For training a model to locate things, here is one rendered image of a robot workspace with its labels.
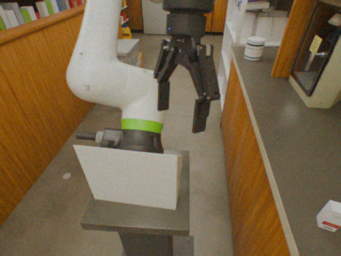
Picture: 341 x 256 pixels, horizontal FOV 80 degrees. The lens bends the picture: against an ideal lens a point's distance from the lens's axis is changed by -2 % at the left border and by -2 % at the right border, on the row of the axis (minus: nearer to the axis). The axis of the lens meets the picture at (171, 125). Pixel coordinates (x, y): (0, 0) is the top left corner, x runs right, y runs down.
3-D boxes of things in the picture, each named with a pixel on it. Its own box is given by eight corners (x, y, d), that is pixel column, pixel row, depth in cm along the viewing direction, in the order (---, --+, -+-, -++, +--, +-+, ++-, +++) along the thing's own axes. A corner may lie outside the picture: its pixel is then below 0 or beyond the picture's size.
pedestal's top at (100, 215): (82, 229, 62) (79, 223, 60) (112, 153, 87) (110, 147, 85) (188, 237, 61) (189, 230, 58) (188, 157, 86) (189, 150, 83)
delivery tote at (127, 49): (141, 60, 326) (139, 39, 306) (130, 77, 279) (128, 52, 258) (116, 59, 330) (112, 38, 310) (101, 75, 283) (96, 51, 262)
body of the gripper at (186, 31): (217, 15, 37) (210, 67, 41) (188, 15, 43) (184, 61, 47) (184, 11, 33) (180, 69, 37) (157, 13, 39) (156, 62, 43)
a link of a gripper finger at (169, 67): (175, 50, 40) (172, 45, 40) (154, 84, 49) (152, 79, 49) (190, 50, 42) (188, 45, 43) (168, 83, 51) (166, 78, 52)
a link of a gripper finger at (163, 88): (159, 83, 48) (158, 83, 49) (158, 111, 51) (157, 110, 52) (170, 82, 50) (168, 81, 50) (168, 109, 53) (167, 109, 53)
